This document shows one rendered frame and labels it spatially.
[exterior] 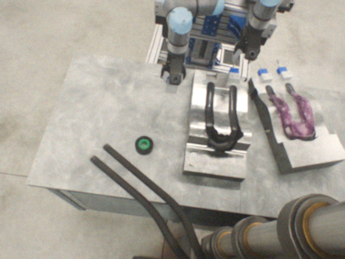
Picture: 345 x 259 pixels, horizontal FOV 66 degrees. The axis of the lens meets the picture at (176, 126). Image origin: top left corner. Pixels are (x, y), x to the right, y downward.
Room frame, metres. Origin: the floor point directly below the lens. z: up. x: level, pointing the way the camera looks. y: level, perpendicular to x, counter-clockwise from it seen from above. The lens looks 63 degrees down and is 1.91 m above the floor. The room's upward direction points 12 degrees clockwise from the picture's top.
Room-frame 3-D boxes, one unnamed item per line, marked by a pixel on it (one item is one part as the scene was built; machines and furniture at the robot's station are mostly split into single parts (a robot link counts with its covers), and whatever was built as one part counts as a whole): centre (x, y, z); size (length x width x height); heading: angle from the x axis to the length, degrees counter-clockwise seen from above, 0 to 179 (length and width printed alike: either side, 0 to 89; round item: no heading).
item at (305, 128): (0.70, -0.52, 0.90); 0.26 x 0.18 x 0.08; 21
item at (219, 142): (0.61, -0.19, 0.92); 0.35 x 0.16 x 0.09; 4
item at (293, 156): (0.70, -0.53, 0.86); 0.50 x 0.26 x 0.11; 21
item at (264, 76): (0.93, -0.38, 0.86); 0.13 x 0.05 x 0.05; 21
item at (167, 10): (0.80, 0.08, 1.25); 0.11 x 0.11 x 0.08; 23
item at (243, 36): (0.85, -0.22, 1.15); 0.09 x 0.08 x 0.12; 4
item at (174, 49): (0.70, 0.06, 1.17); 0.08 x 0.08 x 0.05
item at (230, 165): (0.59, -0.18, 0.87); 0.50 x 0.26 x 0.14; 4
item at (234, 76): (0.87, -0.22, 0.89); 0.13 x 0.05 x 0.05; 4
